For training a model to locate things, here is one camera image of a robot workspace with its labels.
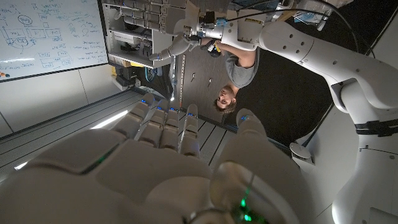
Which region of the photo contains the person's gloved right hand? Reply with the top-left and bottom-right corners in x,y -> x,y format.
201,37 -> 222,58

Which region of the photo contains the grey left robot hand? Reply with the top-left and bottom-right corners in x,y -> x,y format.
105,0 -> 224,62

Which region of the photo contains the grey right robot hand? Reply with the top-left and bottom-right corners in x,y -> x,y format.
0,92 -> 317,224

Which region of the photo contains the person's right forearm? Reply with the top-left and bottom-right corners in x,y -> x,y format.
217,42 -> 259,68

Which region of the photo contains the person in grey shirt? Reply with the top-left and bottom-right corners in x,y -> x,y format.
213,46 -> 261,114

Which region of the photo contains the white shelf cabinet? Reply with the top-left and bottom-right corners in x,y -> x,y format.
101,0 -> 175,69

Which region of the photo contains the clear plastic bag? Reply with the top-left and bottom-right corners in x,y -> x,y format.
292,0 -> 354,27

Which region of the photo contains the whiteboard with drawings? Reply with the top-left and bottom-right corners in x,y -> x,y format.
0,0 -> 109,82

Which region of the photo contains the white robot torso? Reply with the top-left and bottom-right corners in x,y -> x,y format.
289,102 -> 398,224

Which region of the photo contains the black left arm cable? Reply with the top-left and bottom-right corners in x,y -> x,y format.
226,0 -> 376,58

